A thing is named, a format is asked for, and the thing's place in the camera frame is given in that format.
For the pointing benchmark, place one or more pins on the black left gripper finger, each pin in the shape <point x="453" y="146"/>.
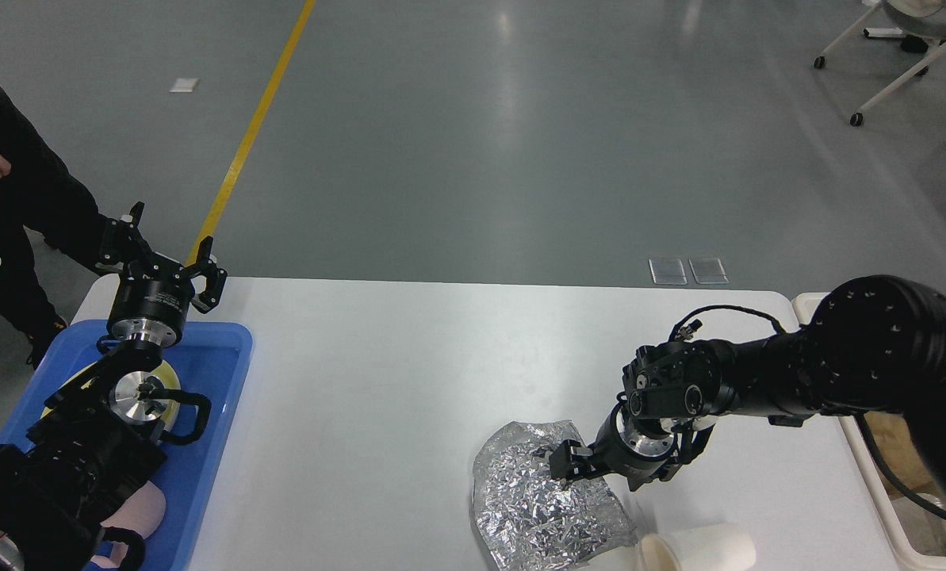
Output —
<point x="204" y="266"/>
<point x="124" y="250"/>

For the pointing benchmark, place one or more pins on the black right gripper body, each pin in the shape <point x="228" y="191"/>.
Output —
<point x="638" y="453"/>

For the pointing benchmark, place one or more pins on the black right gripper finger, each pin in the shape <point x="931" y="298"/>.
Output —
<point x="572" y="461"/>

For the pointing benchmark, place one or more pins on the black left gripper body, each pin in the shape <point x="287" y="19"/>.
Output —
<point x="151" y="308"/>

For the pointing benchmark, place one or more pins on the yellow plate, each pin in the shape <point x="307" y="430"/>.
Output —
<point x="137" y="407"/>

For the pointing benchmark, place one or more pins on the aluminium foil sheet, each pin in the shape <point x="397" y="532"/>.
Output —
<point x="531" y="521"/>

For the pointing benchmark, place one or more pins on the pink mug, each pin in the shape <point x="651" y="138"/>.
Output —
<point x="142" y="513"/>

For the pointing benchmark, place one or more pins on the brown paper bag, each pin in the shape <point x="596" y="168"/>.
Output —
<point x="893" y="440"/>

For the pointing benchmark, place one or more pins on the aluminium foil tray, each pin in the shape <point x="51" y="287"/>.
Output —
<point x="925" y="531"/>

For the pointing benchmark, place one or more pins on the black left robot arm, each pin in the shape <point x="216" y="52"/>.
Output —
<point x="54" y="496"/>

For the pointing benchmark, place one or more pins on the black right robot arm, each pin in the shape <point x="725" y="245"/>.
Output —
<point x="874" y="344"/>

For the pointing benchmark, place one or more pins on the person in black clothes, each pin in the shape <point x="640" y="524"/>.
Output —
<point x="38" y="193"/>

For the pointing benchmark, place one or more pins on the white paper cup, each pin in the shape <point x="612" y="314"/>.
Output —
<point x="724" y="546"/>

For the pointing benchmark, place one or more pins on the beige plastic bin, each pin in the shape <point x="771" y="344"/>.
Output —
<point x="874" y="539"/>

